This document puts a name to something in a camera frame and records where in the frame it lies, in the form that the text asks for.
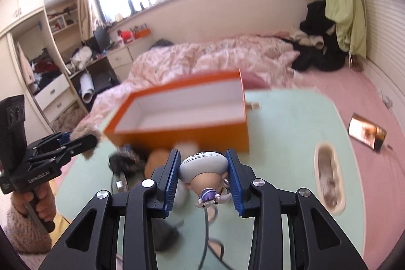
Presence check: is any person's left hand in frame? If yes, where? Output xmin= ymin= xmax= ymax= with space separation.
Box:
xmin=13 ymin=183 xmax=58 ymax=223

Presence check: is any orange cardboard box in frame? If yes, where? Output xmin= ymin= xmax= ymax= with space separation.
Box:
xmin=103 ymin=68 xmax=250 ymax=153

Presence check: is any beige garment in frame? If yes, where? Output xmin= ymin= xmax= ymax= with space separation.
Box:
xmin=291 ymin=30 xmax=325 ymax=47

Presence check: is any small toy figurine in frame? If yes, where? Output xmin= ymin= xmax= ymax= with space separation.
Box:
xmin=179 ymin=150 xmax=230 ymax=209

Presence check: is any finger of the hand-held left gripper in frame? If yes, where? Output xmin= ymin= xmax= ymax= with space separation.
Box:
xmin=28 ymin=134 xmax=98 ymax=168
xmin=28 ymin=132 xmax=74 ymax=153

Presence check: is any person's left forearm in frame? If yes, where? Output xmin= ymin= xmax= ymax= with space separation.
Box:
xmin=6 ymin=194 xmax=53 ymax=253

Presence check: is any yellow cloth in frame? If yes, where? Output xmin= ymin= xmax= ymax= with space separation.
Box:
xmin=47 ymin=213 xmax=73 ymax=242

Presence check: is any white paper roll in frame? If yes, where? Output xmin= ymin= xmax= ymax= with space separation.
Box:
xmin=79 ymin=72 xmax=95 ymax=104

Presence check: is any pink patterned quilt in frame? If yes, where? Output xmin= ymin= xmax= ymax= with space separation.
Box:
xmin=77 ymin=34 xmax=301 ymax=138

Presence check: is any pink bed sheet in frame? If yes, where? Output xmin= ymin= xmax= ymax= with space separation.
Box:
xmin=244 ymin=68 xmax=405 ymax=258

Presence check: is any white desk with drawers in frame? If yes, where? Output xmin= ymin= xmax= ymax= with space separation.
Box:
xmin=68 ymin=33 xmax=155 ymax=90

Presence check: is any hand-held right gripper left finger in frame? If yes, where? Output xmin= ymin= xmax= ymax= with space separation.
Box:
xmin=38 ymin=149 xmax=181 ymax=270

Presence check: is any grey-brown fluffy tuft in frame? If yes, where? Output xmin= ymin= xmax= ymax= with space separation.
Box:
xmin=71 ymin=125 xmax=102 ymax=160

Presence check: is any black lace cloth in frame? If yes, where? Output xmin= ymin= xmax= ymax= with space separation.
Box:
xmin=108 ymin=147 xmax=149 ymax=182

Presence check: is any dark blue pouch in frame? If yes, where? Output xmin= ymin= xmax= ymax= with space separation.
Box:
xmin=152 ymin=213 xmax=184 ymax=253

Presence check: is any pile of black clothes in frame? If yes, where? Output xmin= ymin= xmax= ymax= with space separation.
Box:
xmin=291 ymin=0 xmax=347 ymax=73

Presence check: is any white bookshelf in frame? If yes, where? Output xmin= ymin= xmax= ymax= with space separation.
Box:
xmin=0 ymin=0 xmax=79 ymax=131

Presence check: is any black monitor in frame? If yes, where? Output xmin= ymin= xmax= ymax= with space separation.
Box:
xmin=93 ymin=26 xmax=111 ymax=52

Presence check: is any smartphone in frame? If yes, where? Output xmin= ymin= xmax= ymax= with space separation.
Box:
xmin=348 ymin=113 xmax=388 ymax=150

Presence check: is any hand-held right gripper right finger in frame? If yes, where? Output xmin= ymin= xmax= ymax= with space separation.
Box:
xmin=225 ymin=149 xmax=369 ymax=270

